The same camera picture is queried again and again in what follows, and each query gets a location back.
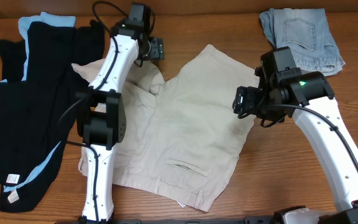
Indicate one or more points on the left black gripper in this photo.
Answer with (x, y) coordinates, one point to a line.
(157, 48)

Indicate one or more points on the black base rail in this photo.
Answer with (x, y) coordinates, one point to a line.
(197, 220)

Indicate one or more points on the light blue garment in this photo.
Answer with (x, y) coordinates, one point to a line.
(23, 25)

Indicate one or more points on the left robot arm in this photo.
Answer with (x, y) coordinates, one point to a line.
(101, 118)

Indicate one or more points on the folded light blue jeans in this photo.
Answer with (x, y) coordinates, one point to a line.
(306, 32)

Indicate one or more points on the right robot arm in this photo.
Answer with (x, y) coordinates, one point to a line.
(284, 91)

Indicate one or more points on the beige khaki shorts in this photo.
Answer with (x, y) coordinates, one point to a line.
(183, 140)

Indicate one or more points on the black garment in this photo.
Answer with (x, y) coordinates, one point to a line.
(38, 113)

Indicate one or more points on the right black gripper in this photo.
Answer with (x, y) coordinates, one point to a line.
(245, 101)

